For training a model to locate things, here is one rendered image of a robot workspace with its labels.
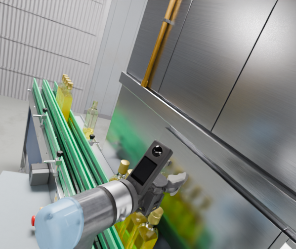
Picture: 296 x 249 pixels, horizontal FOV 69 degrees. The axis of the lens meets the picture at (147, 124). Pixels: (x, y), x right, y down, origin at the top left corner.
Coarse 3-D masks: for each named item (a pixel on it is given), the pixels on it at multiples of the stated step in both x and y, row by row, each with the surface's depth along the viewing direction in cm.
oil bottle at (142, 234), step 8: (144, 224) 66; (136, 232) 66; (144, 232) 64; (152, 232) 64; (136, 240) 66; (144, 240) 63; (152, 240) 65; (128, 248) 69; (136, 248) 66; (144, 248) 65; (152, 248) 68
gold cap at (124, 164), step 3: (123, 162) 79; (126, 162) 80; (120, 165) 80; (123, 165) 78; (126, 165) 78; (120, 168) 79; (123, 168) 79; (126, 168) 79; (120, 171) 80; (123, 171) 79; (126, 171) 80
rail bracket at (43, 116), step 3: (42, 108) 130; (45, 108) 131; (45, 111) 130; (42, 114) 132; (45, 114) 133; (42, 117) 131; (45, 117) 132; (42, 120) 133; (42, 123) 134; (42, 126) 134
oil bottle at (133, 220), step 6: (132, 216) 69; (138, 216) 68; (144, 216) 69; (126, 222) 71; (132, 222) 68; (138, 222) 67; (126, 228) 71; (132, 228) 68; (120, 234) 74; (126, 234) 71; (132, 234) 69; (126, 240) 71; (126, 246) 71
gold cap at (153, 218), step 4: (160, 208) 64; (152, 212) 63; (156, 212) 62; (160, 212) 62; (148, 216) 65; (152, 216) 63; (156, 216) 62; (160, 216) 62; (148, 220) 64; (152, 220) 63; (156, 220) 63; (152, 224) 63; (156, 224) 63
